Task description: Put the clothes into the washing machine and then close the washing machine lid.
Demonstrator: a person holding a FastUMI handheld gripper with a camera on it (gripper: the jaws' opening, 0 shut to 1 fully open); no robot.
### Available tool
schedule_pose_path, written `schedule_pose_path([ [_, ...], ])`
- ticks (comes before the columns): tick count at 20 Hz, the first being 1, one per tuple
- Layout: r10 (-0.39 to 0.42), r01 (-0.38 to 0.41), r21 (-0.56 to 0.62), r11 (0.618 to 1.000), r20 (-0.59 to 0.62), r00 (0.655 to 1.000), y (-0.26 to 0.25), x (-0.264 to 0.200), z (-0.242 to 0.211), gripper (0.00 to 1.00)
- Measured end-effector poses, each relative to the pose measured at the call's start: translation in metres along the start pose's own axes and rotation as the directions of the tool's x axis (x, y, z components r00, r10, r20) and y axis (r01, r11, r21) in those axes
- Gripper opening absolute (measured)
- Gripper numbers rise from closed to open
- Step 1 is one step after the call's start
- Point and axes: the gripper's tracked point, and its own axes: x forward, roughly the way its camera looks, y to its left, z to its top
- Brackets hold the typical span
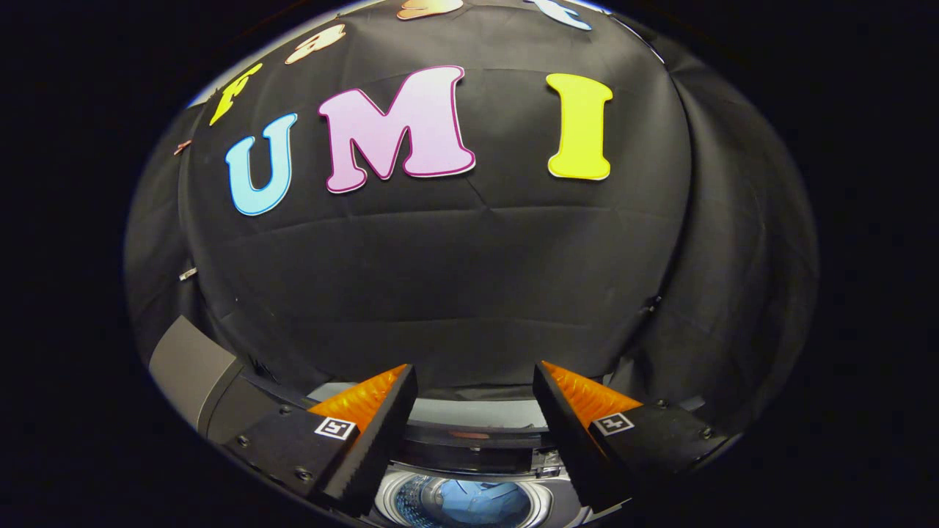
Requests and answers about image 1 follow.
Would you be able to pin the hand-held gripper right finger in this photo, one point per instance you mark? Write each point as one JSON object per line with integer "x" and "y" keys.
{"x": 561, "y": 440}

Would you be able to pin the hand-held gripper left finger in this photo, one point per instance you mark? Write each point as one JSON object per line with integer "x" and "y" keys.
{"x": 381, "y": 440}

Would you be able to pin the light blue polo shirt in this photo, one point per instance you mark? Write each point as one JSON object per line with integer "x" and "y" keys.
{"x": 477, "y": 506}

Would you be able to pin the black backdrop cloth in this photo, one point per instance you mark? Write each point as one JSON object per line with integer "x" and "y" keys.
{"x": 477, "y": 279}

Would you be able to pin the grey box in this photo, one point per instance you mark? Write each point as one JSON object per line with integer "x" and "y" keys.
{"x": 194, "y": 367}

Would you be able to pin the silver clip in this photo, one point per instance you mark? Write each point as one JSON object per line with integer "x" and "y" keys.
{"x": 188, "y": 274}

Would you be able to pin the copper clip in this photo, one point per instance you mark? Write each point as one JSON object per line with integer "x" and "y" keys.
{"x": 182, "y": 147}

